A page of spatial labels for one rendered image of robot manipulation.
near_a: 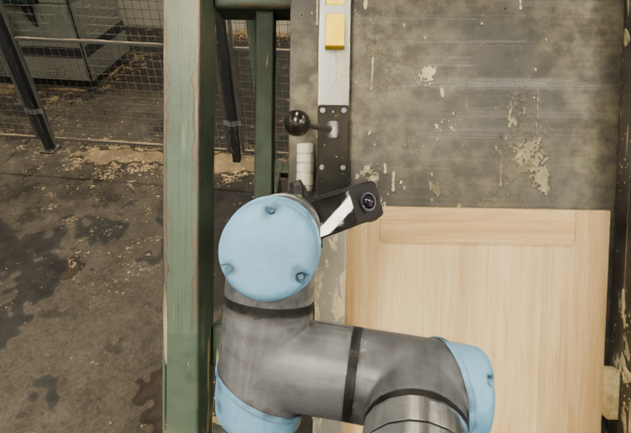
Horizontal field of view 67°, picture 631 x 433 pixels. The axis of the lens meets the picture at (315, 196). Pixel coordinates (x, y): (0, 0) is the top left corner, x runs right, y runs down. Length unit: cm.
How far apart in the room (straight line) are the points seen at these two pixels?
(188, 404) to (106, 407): 140
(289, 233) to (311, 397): 13
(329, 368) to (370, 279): 45
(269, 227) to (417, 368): 15
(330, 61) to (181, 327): 50
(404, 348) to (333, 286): 42
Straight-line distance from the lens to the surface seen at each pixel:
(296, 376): 39
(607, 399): 98
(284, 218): 34
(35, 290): 283
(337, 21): 79
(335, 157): 76
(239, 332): 39
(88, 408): 229
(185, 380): 87
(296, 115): 66
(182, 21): 83
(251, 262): 35
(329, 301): 80
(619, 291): 95
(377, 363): 38
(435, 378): 37
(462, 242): 83
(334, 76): 79
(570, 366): 95
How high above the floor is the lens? 185
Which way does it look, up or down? 38 degrees down
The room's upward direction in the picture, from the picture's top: straight up
